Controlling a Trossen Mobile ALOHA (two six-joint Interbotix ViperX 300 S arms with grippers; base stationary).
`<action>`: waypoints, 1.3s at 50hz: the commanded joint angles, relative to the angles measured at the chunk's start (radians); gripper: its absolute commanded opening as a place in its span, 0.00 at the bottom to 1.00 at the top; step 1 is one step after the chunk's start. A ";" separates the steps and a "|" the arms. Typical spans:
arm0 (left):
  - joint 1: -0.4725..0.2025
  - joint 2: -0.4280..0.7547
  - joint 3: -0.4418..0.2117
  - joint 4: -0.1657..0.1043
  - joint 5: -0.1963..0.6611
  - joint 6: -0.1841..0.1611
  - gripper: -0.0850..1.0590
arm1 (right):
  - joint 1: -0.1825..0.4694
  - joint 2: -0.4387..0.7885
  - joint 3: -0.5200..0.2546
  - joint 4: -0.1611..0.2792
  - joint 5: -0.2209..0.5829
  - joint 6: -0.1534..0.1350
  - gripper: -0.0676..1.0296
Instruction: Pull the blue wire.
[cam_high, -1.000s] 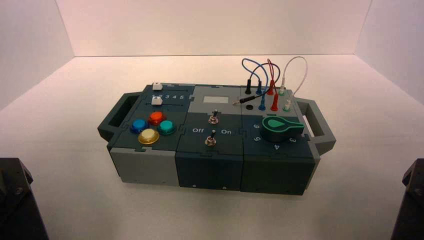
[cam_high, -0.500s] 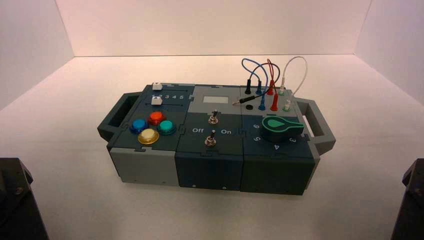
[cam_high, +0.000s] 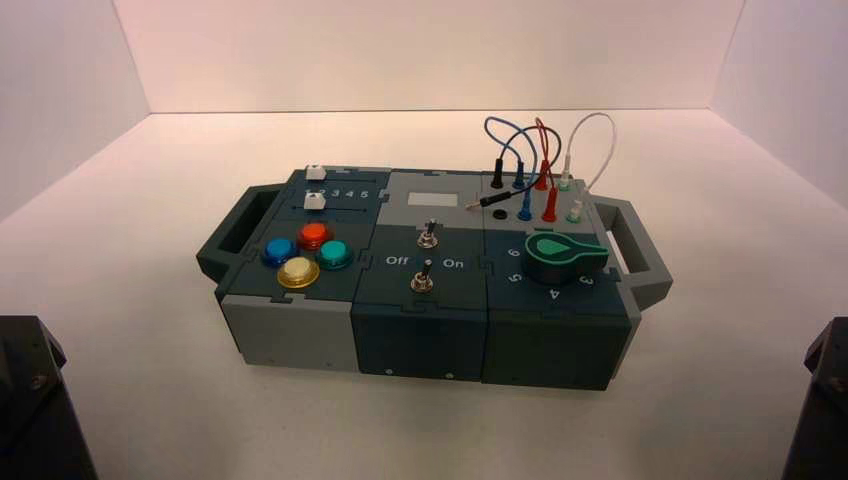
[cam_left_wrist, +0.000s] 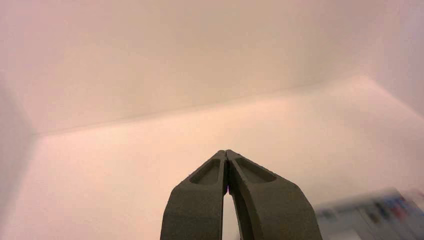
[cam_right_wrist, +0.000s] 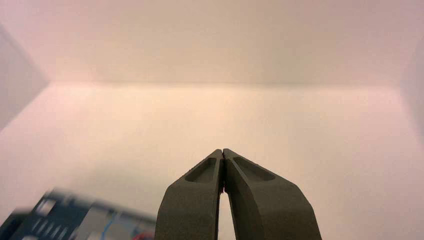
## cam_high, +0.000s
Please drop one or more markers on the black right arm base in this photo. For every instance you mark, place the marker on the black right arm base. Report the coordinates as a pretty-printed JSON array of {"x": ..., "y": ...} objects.
[{"x": 821, "y": 417}]

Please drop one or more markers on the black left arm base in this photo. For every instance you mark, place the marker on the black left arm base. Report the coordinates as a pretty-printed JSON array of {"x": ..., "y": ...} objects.
[{"x": 33, "y": 411}]

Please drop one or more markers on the small white display screen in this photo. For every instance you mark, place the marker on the small white display screen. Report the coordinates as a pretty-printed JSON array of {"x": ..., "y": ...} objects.
[{"x": 432, "y": 199}]

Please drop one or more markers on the green push button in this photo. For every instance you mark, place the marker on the green push button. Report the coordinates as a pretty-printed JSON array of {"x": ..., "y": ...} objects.
[{"x": 334, "y": 253}]

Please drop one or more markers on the grey and teal task box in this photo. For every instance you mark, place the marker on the grey and teal task box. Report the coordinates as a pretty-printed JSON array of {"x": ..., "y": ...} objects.
[{"x": 417, "y": 331}]

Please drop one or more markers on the orange push button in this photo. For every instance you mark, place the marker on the orange push button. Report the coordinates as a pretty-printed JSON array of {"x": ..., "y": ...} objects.
[{"x": 314, "y": 234}]

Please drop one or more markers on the white slider knob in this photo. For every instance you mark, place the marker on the white slider knob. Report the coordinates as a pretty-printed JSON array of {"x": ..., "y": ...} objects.
[
  {"x": 314, "y": 172},
  {"x": 313, "y": 201}
]

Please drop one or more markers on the yellow push button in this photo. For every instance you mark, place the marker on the yellow push button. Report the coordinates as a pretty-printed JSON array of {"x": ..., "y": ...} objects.
[{"x": 298, "y": 271}]

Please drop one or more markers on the green rotary knob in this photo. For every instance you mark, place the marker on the green rotary knob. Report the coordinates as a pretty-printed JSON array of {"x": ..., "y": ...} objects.
[{"x": 556, "y": 258}]

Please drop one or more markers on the blue push button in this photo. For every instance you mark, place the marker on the blue push button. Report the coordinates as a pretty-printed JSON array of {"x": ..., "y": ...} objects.
[{"x": 279, "y": 251}]

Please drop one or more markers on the metal toggle switch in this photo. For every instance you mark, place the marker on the metal toggle switch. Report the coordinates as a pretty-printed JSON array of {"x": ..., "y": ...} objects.
[
  {"x": 428, "y": 236},
  {"x": 422, "y": 279}
]

